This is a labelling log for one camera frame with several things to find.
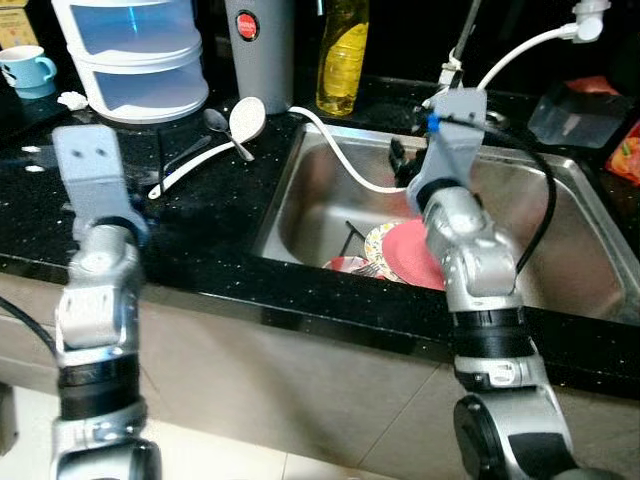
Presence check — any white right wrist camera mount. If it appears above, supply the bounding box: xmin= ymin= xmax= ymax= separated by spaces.
xmin=404 ymin=87 xmax=490 ymax=207

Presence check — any thin black utensil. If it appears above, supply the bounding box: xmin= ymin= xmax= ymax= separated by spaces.
xmin=342 ymin=219 xmax=367 ymax=260

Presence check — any stainless steel sink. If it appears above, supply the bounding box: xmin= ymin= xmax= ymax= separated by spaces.
xmin=249 ymin=119 xmax=640 ymax=327

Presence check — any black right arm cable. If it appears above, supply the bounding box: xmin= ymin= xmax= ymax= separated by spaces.
xmin=427 ymin=111 xmax=559 ymax=277

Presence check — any pink rimmed patterned plate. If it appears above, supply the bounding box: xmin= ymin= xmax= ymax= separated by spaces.
xmin=364 ymin=217 xmax=452 ymax=294

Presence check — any yellow cardboard box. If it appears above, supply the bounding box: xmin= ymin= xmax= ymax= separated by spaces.
xmin=0 ymin=0 xmax=42 ymax=52

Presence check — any small white crumpled wad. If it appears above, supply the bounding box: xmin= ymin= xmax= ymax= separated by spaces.
xmin=57 ymin=91 xmax=92 ymax=110

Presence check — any yellow dish soap bottle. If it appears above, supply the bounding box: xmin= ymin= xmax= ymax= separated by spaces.
xmin=315 ymin=0 xmax=372 ymax=119

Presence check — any clear plastic container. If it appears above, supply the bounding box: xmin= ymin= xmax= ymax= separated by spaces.
xmin=526 ymin=77 xmax=632 ymax=150

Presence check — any white plastic ladle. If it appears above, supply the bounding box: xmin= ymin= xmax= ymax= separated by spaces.
xmin=147 ymin=96 xmax=268 ymax=200

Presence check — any light blue mug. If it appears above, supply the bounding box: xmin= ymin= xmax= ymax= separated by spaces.
xmin=0 ymin=44 xmax=59 ymax=100

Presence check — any red white cup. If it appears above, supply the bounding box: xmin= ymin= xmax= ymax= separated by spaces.
xmin=321 ymin=254 xmax=380 ymax=279

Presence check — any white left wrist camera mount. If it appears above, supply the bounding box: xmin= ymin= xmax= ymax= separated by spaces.
xmin=51 ymin=122 xmax=137 ymax=237

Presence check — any metal sink faucet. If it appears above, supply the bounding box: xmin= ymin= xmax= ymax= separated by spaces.
xmin=436 ymin=0 xmax=482 ymax=102

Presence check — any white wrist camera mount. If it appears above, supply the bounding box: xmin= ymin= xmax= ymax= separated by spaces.
xmin=404 ymin=87 xmax=490 ymax=207
xmin=51 ymin=122 xmax=137 ymax=237

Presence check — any red peach label bottle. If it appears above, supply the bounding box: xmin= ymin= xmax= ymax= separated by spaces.
xmin=604 ymin=119 xmax=640 ymax=187

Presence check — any grey canister with red logo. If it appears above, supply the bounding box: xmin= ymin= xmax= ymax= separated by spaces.
xmin=221 ymin=0 xmax=297 ymax=117

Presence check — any white flexible hose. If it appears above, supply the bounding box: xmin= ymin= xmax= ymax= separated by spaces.
xmin=289 ymin=0 xmax=612 ymax=195

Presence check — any white tiered food container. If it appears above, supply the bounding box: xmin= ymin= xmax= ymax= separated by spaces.
xmin=49 ymin=0 xmax=212 ymax=127

